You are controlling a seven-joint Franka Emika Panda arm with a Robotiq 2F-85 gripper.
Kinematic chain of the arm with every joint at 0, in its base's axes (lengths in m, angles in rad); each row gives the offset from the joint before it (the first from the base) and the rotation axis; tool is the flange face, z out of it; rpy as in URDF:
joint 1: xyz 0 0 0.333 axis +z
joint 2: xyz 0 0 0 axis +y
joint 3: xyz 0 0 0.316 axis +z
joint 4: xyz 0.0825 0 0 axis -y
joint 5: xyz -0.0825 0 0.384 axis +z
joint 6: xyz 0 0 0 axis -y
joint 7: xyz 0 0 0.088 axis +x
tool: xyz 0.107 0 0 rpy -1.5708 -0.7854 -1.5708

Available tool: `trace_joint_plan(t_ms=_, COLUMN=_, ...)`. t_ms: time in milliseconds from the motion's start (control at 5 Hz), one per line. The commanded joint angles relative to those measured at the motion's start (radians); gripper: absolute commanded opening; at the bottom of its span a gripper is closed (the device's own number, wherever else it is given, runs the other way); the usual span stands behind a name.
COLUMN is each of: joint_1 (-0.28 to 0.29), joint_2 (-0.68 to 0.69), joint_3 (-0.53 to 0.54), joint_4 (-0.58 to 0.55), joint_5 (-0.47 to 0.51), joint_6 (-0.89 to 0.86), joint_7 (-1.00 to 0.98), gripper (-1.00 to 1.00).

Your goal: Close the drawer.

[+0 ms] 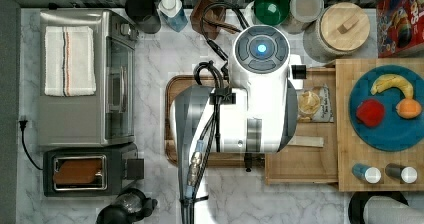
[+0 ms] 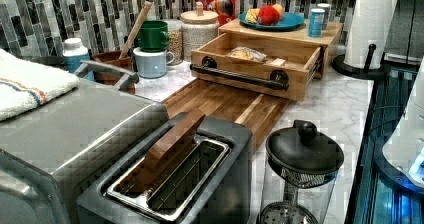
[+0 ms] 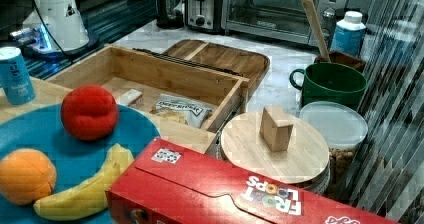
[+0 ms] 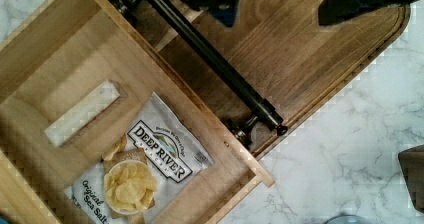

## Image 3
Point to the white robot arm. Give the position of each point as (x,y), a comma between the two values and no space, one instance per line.
(55,29)

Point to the yellow toy banana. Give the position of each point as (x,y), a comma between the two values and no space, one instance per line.
(88,197)

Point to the blue bottle white cap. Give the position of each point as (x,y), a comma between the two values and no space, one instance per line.
(348,34)

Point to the small wrapped bar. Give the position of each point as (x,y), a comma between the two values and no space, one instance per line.
(132,98)

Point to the red plush apple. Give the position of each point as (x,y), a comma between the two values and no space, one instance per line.
(89,113)

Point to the brown wooden utensil box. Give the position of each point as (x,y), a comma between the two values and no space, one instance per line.
(348,60)

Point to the red Froot Loops box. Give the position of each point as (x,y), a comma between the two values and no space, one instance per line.
(169,184)

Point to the wooden drawer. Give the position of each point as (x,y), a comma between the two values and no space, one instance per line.
(120,69)

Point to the jar with wooden lid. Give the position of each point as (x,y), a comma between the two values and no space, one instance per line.
(278,145)

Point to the orange toy fruit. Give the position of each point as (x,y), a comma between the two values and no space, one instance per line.
(26,175)

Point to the wooden pestle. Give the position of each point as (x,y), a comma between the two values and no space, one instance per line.
(313,20)

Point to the wooden cutting board tray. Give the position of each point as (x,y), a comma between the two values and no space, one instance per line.
(248,64)

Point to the clear plastic lidded container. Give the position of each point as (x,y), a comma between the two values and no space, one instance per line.
(343,130)

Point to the chip bag in drawer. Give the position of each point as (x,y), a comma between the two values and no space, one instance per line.
(182,110)

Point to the silver toaster oven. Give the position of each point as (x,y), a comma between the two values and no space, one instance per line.
(280,19)

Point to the black silver toaster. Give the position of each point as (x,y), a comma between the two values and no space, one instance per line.
(203,15)

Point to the blue can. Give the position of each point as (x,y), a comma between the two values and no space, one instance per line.
(15,78)

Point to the blue round plate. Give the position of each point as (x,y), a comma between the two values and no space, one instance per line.
(75,160)

